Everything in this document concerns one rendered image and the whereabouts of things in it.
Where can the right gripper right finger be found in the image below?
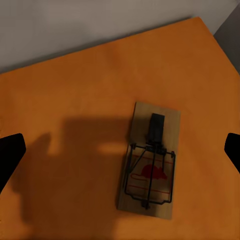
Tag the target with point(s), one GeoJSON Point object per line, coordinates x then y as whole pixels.
{"type": "Point", "coordinates": [232, 149]}

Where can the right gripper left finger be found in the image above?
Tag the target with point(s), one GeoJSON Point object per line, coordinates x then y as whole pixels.
{"type": "Point", "coordinates": [12, 149]}

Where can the cabinet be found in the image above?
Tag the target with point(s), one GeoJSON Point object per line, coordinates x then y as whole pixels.
{"type": "Point", "coordinates": [75, 113]}

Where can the mousetrap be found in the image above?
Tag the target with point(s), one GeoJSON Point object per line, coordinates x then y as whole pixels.
{"type": "Point", "coordinates": [148, 181]}

